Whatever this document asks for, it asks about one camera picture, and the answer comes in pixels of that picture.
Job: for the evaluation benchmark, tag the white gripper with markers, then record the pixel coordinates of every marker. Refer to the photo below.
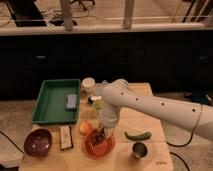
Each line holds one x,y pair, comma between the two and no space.
107,126

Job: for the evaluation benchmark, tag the dark purple grape bunch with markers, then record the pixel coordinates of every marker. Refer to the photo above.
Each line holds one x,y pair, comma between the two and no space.
97,138

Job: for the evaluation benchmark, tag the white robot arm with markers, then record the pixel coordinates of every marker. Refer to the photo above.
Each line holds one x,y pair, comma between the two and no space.
194,117

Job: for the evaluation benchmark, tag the red bowl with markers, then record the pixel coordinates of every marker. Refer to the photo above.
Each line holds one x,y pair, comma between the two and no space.
98,151

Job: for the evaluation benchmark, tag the dark purple bowl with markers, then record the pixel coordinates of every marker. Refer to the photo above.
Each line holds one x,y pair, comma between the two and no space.
38,143

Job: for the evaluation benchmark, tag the orange fruit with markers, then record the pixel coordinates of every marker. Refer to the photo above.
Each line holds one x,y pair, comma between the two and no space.
85,127

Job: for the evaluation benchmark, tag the small metal cup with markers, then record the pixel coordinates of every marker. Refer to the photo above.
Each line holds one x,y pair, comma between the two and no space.
139,150

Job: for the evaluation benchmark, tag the green pepper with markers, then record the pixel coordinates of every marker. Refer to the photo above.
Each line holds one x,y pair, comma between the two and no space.
140,137

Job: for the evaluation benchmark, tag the white cup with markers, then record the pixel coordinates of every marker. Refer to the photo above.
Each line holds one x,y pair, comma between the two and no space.
88,84

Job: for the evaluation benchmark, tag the wooden block eraser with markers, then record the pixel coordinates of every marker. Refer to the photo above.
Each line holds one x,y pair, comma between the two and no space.
65,137

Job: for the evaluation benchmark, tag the green plastic tray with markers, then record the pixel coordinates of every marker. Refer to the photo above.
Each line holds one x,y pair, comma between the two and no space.
50,106

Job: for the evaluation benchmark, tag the white handled brush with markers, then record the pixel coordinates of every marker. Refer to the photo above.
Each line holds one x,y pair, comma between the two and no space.
93,98

